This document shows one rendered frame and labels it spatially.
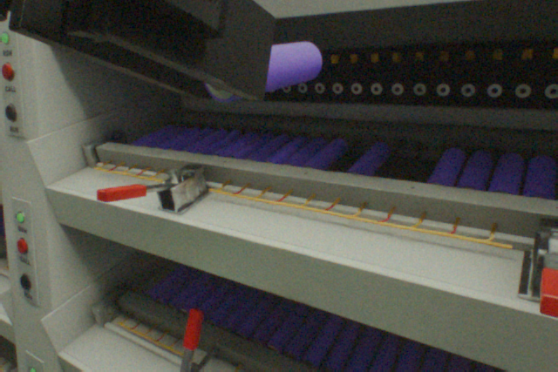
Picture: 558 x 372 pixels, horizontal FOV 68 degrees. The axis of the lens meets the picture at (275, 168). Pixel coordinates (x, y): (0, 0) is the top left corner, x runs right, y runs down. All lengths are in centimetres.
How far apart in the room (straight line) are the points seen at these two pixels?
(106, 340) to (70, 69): 31
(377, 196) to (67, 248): 36
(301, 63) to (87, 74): 37
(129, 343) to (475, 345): 38
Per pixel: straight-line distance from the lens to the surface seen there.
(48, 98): 50
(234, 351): 45
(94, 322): 58
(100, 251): 56
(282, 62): 17
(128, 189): 32
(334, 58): 43
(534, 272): 24
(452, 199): 28
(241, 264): 32
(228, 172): 36
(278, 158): 37
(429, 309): 26
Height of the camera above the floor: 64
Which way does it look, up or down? 10 degrees down
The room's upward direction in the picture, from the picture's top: 1 degrees clockwise
